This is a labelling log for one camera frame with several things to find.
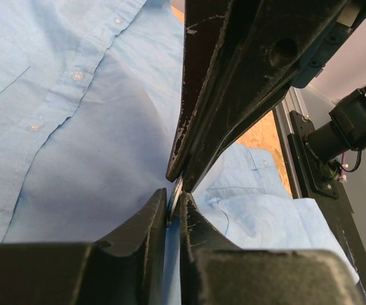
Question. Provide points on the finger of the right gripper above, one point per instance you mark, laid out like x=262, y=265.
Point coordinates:
x=204, y=26
x=257, y=59

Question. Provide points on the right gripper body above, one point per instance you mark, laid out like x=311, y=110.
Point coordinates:
x=325, y=46

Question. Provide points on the aluminium frame rail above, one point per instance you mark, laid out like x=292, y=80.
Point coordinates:
x=293, y=101

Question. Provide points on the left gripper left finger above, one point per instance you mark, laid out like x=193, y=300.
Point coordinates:
x=123, y=267

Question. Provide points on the light blue shirt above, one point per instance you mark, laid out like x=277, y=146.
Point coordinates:
x=90, y=96

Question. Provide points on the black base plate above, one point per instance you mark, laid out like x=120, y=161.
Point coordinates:
x=331, y=197

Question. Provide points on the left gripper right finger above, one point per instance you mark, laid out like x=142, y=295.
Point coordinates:
x=213, y=270

